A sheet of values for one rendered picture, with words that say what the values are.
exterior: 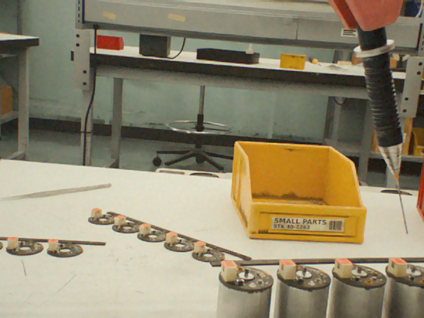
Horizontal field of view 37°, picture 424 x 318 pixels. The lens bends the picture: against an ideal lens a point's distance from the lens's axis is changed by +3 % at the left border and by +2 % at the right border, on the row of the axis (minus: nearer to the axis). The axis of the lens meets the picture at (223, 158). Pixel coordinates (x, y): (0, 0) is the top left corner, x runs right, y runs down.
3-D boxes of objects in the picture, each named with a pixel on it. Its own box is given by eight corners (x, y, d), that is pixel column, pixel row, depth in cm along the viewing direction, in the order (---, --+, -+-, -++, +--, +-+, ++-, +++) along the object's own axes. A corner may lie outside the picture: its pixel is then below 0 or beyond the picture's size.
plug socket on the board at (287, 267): (300, 279, 29) (301, 265, 29) (282, 280, 29) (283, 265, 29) (293, 272, 30) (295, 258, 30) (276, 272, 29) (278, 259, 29)
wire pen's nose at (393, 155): (378, 174, 29) (372, 143, 28) (399, 166, 29) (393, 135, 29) (392, 180, 28) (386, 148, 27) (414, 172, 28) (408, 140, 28)
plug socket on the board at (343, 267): (356, 277, 30) (358, 264, 30) (339, 278, 29) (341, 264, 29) (348, 270, 30) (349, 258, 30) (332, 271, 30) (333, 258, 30)
